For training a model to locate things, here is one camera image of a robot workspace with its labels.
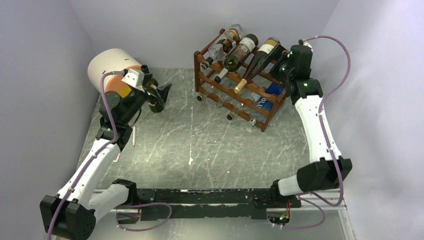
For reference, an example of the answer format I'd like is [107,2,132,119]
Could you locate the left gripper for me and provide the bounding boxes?
[120,73,172,124]

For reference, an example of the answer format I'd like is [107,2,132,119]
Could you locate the brown bottle gold foil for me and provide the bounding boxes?
[233,37,285,94]

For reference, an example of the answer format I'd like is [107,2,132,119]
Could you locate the dark bottle brown label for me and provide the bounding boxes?
[214,33,259,83]

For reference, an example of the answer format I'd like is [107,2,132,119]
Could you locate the clear liquor bottle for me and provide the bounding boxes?
[200,24,243,70]

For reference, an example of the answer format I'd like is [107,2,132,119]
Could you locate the dark bottle white label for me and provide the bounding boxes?
[141,64,166,113]

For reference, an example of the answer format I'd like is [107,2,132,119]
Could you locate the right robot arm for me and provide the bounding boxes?
[269,44,353,207]

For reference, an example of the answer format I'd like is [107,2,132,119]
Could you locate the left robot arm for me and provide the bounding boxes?
[39,83,172,240]

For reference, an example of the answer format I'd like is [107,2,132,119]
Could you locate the clear bottle blue label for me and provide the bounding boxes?
[249,83,284,126]

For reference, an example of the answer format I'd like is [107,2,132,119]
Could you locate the clear bottle lower rack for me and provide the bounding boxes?
[196,80,257,125]

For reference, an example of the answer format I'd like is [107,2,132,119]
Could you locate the wooden wine rack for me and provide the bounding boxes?
[193,25,287,131]

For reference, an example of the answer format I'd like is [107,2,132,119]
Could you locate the pen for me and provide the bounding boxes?
[132,126,137,147]

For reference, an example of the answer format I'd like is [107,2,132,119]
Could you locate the round drawer cabinet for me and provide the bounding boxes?
[87,48,141,112]

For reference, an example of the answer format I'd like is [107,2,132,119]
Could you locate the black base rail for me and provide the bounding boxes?
[119,187,302,221]

